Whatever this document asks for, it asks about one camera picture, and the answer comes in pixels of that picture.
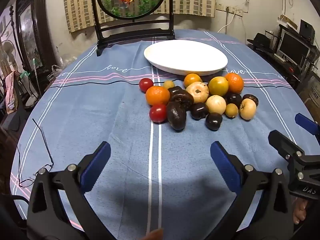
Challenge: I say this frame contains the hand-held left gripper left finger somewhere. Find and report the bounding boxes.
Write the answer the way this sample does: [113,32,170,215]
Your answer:
[27,141,112,240]

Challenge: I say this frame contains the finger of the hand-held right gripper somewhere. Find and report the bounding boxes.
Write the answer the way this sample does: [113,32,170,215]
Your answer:
[268,130,305,162]
[294,113,320,144]

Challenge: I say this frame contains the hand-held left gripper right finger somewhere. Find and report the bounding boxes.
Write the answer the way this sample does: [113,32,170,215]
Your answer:
[210,141,294,240]

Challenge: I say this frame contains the dark purple plum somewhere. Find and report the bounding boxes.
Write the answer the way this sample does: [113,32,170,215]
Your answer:
[191,102,209,120]
[224,92,242,108]
[205,112,223,131]

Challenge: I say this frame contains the pale cream persimmon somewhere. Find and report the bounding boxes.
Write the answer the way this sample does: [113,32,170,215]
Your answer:
[185,81,209,104]
[206,95,227,114]
[239,98,257,120]

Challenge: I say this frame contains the dark purple wax apple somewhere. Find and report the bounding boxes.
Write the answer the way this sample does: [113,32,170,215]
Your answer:
[171,94,194,111]
[168,86,187,99]
[242,94,259,107]
[166,102,187,131]

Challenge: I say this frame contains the orange tangerine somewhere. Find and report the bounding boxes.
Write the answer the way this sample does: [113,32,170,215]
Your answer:
[146,86,171,106]
[224,72,244,94]

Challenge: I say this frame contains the yellow-green citrus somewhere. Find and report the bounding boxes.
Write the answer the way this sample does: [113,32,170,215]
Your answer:
[208,76,229,97]

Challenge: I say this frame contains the red cherry tomato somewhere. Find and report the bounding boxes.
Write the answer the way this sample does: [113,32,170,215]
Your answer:
[149,104,167,123]
[139,78,154,93]

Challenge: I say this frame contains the yellow-orange citrus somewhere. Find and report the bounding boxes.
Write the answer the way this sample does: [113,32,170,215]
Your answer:
[184,73,202,88]

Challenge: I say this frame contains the white oval plate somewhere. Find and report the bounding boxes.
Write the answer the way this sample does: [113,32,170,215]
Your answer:
[144,40,228,76]

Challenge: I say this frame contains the person's right hand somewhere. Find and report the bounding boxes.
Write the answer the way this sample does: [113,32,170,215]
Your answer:
[291,196,309,225]

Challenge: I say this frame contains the person's left hand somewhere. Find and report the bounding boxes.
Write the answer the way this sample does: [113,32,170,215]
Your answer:
[144,228,164,240]

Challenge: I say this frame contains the printed cardboard box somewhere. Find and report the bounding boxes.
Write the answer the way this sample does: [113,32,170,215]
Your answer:
[299,71,320,110]

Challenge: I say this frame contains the blue plaid tablecloth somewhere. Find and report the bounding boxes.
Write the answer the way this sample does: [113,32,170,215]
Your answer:
[10,29,320,240]

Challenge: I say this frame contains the thin black eyeglasses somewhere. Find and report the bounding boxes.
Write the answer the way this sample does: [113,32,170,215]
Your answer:
[17,118,54,188]

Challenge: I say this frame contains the computer monitor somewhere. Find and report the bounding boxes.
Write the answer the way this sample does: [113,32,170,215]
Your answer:
[277,31,310,65]

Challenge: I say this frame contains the black computer desk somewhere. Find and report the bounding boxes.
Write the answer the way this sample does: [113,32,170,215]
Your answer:
[247,39,320,92]

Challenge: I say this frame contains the black speaker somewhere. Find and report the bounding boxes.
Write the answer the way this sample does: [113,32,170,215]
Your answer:
[299,19,315,39]

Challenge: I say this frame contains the black hat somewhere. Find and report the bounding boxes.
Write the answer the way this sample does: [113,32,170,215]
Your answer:
[247,32,269,46]

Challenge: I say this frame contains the long yellow box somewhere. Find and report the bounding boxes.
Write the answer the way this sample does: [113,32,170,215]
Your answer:
[279,14,298,30]

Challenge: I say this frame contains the clear plastic bag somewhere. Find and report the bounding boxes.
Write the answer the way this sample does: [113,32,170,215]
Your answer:
[49,64,63,80]

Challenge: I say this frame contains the pink cloth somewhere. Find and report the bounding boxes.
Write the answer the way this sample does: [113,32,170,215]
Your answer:
[5,71,19,114]

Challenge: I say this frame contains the electric fan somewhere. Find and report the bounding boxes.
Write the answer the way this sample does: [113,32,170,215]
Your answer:
[0,40,15,75]

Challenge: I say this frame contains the white power cable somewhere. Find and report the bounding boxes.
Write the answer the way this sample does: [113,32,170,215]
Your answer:
[217,11,237,33]

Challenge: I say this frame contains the white wall socket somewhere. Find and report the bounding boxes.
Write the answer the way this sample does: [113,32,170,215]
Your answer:
[215,4,250,17]

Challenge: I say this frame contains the dark carved wooden frame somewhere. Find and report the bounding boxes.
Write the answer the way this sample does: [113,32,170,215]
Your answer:
[15,0,50,68]

